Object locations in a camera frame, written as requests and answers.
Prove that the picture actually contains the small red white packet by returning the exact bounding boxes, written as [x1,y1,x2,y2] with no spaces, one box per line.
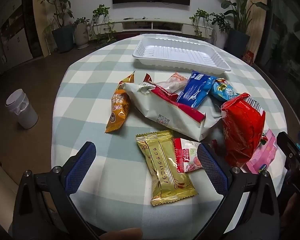
[174,137,203,173]

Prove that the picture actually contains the trailing pothos plant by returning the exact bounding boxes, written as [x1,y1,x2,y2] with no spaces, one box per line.
[90,4,117,43]
[189,9,212,38]

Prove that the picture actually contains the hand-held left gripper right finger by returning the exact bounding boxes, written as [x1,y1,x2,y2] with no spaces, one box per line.
[190,143,282,240]

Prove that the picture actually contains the long red snack packet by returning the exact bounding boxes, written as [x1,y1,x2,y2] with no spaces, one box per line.
[143,73,206,121]

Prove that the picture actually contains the white plastic tray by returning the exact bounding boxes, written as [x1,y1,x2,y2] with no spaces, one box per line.
[132,34,232,74]

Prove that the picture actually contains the clear pink snack packet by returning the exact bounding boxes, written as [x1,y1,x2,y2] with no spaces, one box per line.
[156,73,188,94]

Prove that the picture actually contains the white trash bin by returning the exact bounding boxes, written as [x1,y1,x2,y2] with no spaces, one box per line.
[5,89,39,129]

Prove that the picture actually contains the tall plant in dark pot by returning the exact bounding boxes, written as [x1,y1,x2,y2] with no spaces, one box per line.
[37,0,75,53]

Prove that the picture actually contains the person's left hand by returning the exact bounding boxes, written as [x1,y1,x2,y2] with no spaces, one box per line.
[100,227,143,240]

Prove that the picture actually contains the plant in white pot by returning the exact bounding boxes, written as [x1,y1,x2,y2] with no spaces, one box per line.
[210,12,232,48]
[74,17,91,49]

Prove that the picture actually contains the beige curtain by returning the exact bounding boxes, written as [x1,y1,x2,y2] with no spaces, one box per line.
[249,0,268,53]

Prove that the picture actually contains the green checked tablecloth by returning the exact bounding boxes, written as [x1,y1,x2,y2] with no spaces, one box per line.
[50,36,289,233]

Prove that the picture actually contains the large red snack bag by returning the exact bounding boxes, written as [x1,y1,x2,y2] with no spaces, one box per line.
[221,93,266,168]

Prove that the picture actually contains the dark blue snack packet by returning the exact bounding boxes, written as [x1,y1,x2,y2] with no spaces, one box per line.
[177,70,215,109]

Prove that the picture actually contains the white low television cabinet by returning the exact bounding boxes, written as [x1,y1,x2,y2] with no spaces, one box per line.
[110,19,215,35]

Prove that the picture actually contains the large-leaf plant in dark pot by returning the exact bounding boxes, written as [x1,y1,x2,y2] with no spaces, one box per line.
[210,0,269,53]

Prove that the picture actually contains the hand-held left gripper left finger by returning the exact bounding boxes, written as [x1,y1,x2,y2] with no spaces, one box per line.
[9,141,103,240]

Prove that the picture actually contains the red box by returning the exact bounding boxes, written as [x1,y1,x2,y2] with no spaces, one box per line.
[242,51,255,65]

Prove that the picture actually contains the orange snack packet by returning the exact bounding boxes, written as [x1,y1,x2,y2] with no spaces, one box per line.
[105,70,136,133]

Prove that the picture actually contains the white paper snack bag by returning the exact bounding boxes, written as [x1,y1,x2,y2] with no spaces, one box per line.
[124,82,223,142]

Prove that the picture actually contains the gold snack packet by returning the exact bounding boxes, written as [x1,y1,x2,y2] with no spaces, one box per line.
[136,129,198,207]

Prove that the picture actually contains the white storage cabinet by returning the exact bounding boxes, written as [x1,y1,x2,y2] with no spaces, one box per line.
[0,0,34,74]

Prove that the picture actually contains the light blue chips bag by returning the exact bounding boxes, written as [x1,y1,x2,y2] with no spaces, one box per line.
[210,79,242,103]

